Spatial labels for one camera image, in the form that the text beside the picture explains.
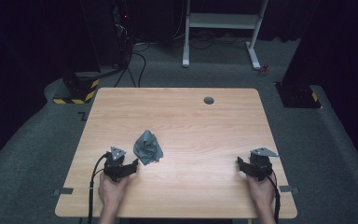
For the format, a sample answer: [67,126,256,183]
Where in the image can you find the person's right hand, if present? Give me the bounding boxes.
[245,174,277,217]

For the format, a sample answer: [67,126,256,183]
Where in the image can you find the dark equipment rack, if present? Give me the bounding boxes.
[111,0,135,68]

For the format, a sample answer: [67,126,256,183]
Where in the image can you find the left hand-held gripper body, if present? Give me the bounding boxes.
[103,146,129,183]

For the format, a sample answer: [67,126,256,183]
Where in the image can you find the white metal stand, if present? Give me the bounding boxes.
[182,0,269,71]

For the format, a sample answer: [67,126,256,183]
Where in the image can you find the black yellow striped base block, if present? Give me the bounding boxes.
[53,72,101,105]

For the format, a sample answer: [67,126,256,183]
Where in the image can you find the black floor cables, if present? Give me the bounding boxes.
[113,41,152,89]

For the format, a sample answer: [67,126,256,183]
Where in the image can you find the grey tape strip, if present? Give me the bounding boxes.
[279,185,300,194]
[52,187,75,197]

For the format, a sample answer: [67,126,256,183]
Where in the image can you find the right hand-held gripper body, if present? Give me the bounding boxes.
[248,147,280,182]

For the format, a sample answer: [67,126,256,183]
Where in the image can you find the grey cloth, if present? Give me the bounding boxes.
[132,129,165,166]

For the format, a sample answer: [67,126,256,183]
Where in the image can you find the person's left hand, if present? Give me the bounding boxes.
[98,172,131,217]

